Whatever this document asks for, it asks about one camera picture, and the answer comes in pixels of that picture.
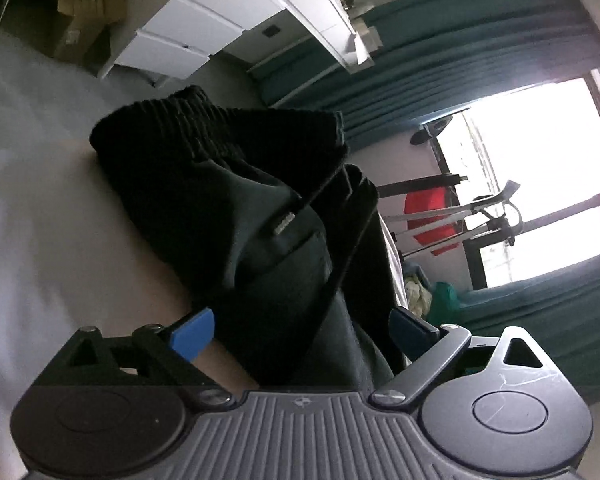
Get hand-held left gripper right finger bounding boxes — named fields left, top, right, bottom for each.
left=371, top=306, right=555, bottom=407

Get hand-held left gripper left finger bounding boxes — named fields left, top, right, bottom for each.
left=44, top=306, right=233, bottom=406

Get black pants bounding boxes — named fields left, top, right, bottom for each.
left=90, top=86, right=402, bottom=391

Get green bag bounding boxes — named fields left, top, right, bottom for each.
left=427, top=282, right=462, bottom=328

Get red cloth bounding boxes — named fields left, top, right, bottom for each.
left=404, top=186, right=463, bottom=257

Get teal curtain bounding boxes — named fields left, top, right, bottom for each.
left=250, top=0, right=600, bottom=148
left=432, top=249, right=600, bottom=403

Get window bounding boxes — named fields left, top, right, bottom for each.
left=432, top=72, right=600, bottom=291

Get white drawer cabinet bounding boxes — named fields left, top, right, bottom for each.
left=99, top=0, right=287, bottom=81

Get cardboard boxes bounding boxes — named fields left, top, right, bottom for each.
left=47, top=0, right=128, bottom=68

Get white desk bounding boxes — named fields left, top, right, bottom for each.
left=220, top=0, right=376, bottom=72

